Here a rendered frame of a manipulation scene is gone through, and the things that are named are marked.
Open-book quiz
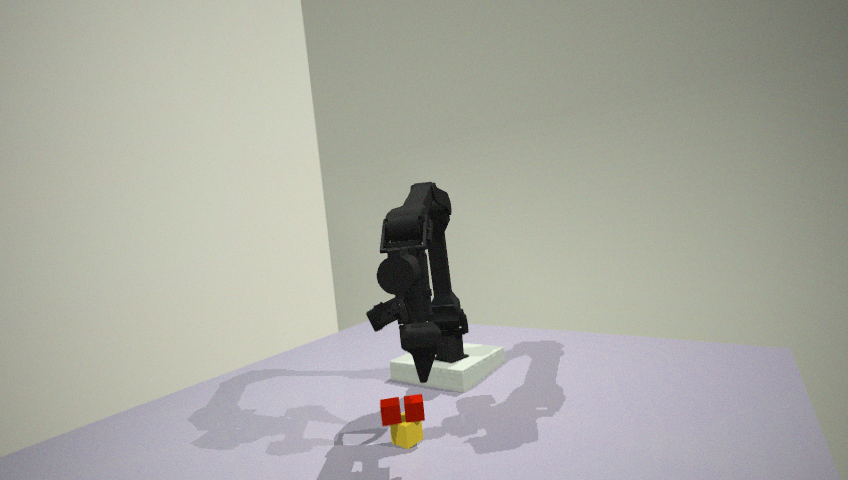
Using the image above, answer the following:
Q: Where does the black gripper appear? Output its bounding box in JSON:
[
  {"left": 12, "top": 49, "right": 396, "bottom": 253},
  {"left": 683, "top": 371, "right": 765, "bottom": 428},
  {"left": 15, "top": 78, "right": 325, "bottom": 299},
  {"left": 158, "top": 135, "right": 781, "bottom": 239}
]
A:
[{"left": 397, "top": 282, "right": 442, "bottom": 383}]

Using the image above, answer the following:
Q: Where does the yellow cube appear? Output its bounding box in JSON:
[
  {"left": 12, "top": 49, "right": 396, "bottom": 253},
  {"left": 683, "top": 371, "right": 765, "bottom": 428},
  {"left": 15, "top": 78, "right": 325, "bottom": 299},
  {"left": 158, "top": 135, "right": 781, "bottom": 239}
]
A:
[{"left": 390, "top": 412, "right": 423, "bottom": 449}]

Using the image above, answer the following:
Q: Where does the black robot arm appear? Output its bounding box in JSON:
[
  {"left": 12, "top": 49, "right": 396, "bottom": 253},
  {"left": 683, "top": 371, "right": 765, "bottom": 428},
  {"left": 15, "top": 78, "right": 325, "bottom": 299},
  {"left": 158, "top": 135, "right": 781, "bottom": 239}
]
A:
[{"left": 366, "top": 182, "right": 469, "bottom": 363}]

